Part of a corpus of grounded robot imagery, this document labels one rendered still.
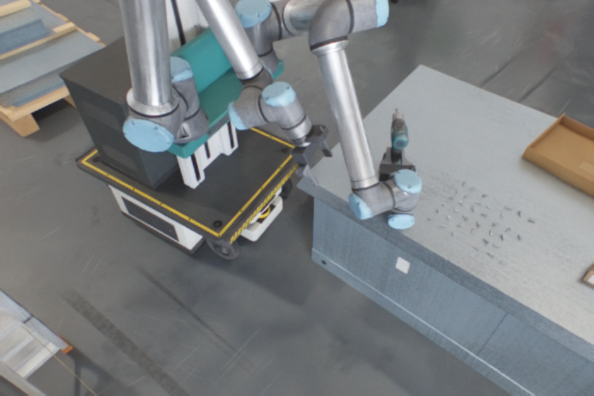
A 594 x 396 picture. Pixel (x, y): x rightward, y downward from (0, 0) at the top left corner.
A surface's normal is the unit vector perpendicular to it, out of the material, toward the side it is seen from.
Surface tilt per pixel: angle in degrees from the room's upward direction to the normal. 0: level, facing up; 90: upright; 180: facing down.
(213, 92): 0
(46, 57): 0
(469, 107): 0
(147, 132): 95
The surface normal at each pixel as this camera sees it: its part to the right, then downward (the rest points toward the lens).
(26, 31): 0.76, 0.50
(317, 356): 0.02, -0.66
